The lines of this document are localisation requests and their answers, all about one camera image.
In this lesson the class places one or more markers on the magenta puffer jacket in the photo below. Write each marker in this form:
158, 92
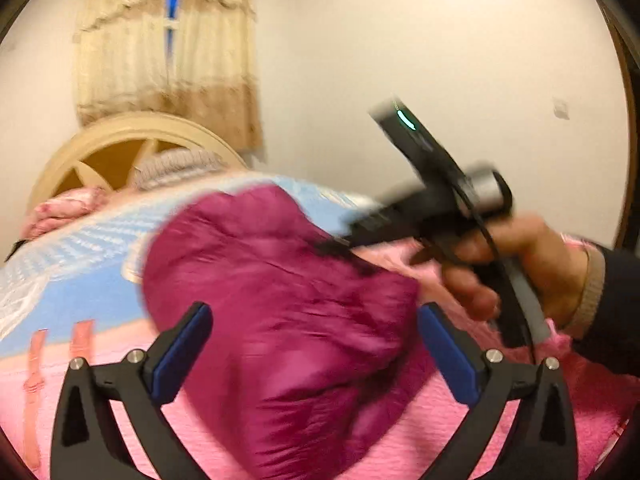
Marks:
280, 335

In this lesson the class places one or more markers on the striped pillow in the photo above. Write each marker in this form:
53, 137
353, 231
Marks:
175, 165

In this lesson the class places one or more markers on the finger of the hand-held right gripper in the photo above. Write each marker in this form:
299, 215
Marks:
345, 246

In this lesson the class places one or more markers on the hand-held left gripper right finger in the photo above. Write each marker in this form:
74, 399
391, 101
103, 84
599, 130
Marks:
447, 355

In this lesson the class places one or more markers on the cream wooden headboard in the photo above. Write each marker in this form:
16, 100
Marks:
60, 160

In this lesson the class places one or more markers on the beige floral curtain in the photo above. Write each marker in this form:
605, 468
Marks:
125, 60

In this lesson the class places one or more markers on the person's right hand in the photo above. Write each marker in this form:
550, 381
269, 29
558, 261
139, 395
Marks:
545, 265

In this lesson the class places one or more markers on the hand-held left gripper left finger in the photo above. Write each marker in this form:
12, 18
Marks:
182, 355

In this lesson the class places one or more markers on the pink floral folded blanket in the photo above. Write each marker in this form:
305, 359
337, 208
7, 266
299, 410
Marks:
65, 207

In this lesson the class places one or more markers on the person's right forearm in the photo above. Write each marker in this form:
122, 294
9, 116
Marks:
615, 310

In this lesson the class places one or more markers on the printed blue pink bed sheet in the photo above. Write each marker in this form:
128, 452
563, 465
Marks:
75, 280

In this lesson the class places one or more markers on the white wall socket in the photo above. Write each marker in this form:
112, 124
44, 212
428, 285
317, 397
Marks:
562, 109

